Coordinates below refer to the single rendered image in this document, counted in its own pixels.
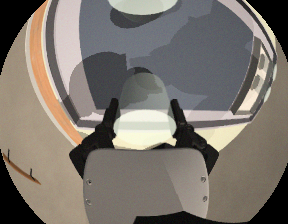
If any clear glass jar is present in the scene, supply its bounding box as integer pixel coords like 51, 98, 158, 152
253, 74, 271, 102
113, 73, 176, 145
108, 0, 178, 23
260, 54, 277, 81

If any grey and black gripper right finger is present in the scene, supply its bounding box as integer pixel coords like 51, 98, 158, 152
170, 99, 219, 176

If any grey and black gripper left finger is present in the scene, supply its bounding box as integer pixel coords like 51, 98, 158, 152
69, 98, 119, 179

